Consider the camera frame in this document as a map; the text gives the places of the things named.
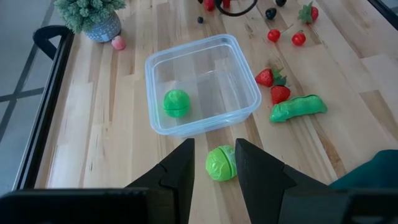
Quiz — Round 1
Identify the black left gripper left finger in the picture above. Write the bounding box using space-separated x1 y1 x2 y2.
126 138 196 224

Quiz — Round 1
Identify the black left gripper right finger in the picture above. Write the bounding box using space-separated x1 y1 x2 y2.
235 138 330 224

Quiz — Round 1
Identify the green toy cabbage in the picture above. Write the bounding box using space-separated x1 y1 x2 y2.
205 144 239 182

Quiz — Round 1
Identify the bright green toy pepper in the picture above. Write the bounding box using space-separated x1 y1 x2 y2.
163 89 191 118

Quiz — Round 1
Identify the red toy strawberry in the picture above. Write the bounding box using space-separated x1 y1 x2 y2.
297 1 320 25
254 67 284 88
270 77 292 105

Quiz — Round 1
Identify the clear plastic tupperware container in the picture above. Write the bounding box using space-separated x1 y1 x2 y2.
144 33 262 138

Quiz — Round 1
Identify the small pink toy peach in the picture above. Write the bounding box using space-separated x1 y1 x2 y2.
111 35 127 51

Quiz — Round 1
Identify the dark green cloth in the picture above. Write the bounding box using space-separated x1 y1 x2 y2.
328 149 398 191

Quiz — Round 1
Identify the green potted succulent plant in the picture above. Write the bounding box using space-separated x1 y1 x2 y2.
53 0 127 44

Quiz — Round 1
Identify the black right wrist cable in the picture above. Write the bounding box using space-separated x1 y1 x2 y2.
197 0 259 17

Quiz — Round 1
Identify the black frame clamp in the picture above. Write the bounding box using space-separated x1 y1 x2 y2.
32 25 75 60

